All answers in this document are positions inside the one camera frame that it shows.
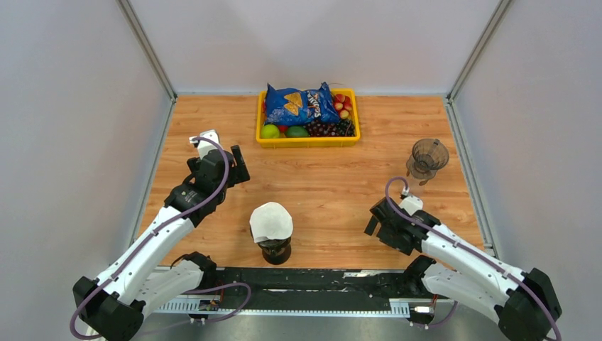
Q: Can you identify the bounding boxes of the dark purple grapes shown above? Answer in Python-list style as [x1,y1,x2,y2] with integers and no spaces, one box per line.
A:
[304,119,356,137]

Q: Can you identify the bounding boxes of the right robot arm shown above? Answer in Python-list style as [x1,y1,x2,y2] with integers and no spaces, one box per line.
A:
[365,195,562,340]

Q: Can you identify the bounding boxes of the yellow plastic tray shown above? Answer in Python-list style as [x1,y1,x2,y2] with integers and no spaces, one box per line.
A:
[256,88,361,149]

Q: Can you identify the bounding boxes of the white paper coffee filter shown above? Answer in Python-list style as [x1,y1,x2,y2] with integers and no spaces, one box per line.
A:
[249,202,293,244]

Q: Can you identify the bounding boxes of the dark green avocado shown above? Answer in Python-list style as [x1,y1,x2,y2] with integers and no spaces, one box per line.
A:
[285,126,310,138]

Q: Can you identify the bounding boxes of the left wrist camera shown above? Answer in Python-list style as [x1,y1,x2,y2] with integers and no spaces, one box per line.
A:
[189,129,221,158]

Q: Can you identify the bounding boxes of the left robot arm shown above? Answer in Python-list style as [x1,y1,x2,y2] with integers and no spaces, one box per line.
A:
[70,141,250,340]

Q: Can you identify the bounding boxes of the clear glass carafe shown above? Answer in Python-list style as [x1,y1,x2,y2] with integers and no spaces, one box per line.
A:
[406,170,434,188]

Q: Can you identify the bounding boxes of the light green apple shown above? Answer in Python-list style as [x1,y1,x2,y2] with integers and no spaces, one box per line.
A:
[260,124,280,139]

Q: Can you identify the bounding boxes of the blue chips bag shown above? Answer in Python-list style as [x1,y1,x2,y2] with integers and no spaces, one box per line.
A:
[264,82,341,126]

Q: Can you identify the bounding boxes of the red peaches bunch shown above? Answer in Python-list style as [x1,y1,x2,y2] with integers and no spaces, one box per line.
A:
[332,93,353,119]

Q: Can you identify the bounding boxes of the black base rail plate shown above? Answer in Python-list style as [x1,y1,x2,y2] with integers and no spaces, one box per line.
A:
[198,267,432,312]

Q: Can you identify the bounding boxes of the dark coffee dripper on stand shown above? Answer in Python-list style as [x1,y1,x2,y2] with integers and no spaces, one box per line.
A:
[249,227,292,265]

